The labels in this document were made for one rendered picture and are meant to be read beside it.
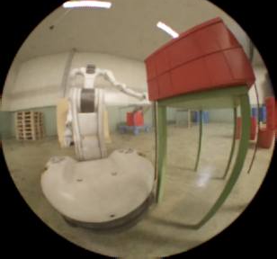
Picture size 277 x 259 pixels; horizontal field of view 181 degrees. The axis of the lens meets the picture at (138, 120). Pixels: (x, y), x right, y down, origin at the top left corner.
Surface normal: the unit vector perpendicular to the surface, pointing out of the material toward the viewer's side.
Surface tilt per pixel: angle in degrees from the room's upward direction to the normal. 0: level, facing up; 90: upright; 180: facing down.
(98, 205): 54
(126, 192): 49
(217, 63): 90
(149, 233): 0
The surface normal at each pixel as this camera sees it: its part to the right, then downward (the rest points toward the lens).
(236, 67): -0.85, 0.05
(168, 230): -0.04, -1.00
